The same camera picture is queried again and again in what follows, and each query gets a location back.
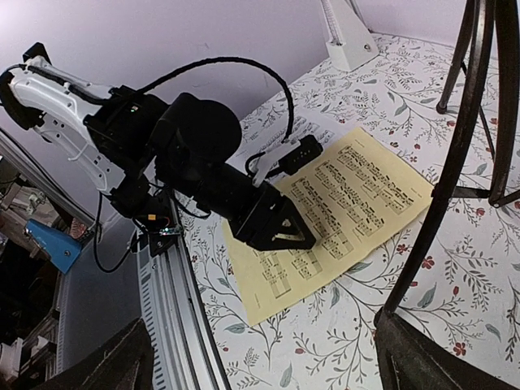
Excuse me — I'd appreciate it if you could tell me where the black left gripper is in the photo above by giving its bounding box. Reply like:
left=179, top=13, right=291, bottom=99
left=193, top=164, right=316, bottom=250

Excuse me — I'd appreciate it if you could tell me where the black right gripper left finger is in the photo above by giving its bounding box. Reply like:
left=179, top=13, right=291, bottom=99
left=11, top=318, right=154, bottom=389

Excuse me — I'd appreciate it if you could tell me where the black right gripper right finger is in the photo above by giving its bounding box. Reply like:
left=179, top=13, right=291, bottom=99
left=375, top=310, right=513, bottom=390

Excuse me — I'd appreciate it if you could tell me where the yellow sheet music page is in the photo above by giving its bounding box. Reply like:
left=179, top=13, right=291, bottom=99
left=222, top=128, right=432, bottom=326

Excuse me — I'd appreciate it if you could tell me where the black perforated music stand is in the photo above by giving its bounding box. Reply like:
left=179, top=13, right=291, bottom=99
left=375, top=1, right=519, bottom=323

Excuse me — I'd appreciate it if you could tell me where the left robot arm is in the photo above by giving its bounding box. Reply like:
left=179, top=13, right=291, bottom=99
left=1, top=43, right=323, bottom=251

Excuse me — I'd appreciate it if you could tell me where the white sheet music page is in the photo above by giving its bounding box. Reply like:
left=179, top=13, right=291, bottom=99
left=236, top=115, right=336, bottom=156

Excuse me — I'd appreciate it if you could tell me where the white metronome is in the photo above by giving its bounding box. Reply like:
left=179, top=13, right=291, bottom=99
left=321, top=0, right=379, bottom=72

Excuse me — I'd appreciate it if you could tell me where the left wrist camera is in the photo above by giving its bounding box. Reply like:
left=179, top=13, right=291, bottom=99
left=245, top=135, right=323, bottom=187

